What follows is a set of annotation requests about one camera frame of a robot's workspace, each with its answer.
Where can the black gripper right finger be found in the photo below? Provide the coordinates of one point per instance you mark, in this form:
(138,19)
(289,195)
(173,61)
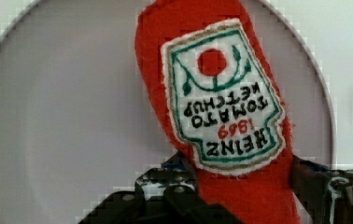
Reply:
(327,195)

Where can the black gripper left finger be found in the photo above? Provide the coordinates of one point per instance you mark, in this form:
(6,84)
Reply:
(165,195)

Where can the red plush ketchup bottle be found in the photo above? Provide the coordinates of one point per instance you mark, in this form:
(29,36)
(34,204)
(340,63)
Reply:
(216,99)

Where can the lilac round plate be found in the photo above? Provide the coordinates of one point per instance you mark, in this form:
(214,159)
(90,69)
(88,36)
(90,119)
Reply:
(76,123)

